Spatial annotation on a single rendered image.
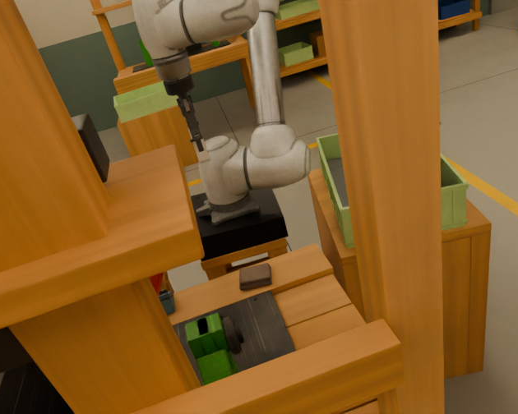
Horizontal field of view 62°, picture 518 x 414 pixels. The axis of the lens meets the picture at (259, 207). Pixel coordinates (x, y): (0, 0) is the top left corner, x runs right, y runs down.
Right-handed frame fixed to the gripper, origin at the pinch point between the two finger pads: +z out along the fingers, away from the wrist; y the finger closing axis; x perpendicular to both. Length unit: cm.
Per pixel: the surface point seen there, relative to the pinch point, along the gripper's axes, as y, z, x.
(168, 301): -12.8, 37.5, 23.2
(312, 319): -34, 43, -14
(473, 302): -12, 88, -80
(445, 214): -8, 46, -70
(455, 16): 447, 103, -397
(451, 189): -9, 36, -72
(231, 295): -15.4, 41.4, 5.2
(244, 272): -11.0, 38.4, -0.8
